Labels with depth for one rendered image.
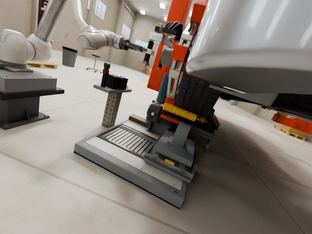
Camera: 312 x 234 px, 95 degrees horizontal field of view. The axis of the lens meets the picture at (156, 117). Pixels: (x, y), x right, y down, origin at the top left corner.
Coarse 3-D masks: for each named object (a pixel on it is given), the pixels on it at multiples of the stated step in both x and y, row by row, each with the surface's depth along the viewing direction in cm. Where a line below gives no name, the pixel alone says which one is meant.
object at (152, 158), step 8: (160, 136) 138; (152, 152) 111; (144, 160) 106; (152, 160) 104; (160, 160) 102; (168, 160) 101; (160, 168) 103; (168, 168) 101; (176, 168) 99; (184, 168) 98; (192, 168) 108; (176, 176) 100; (184, 176) 99; (192, 176) 97
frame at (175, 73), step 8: (192, 24) 86; (184, 32) 79; (192, 32) 79; (184, 40) 80; (192, 40) 81; (176, 64) 87; (176, 72) 84; (176, 80) 88; (168, 88) 97; (176, 88) 95; (168, 96) 104; (176, 96) 110
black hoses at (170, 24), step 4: (168, 24) 88; (172, 24) 87; (176, 24) 87; (180, 24) 87; (164, 28) 86; (168, 28) 87; (172, 28) 86; (176, 28) 86; (180, 28) 91; (168, 32) 87; (172, 32) 86; (176, 32) 86; (180, 32) 94; (176, 36) 97; (180, 36) 96; (176, 40) 99
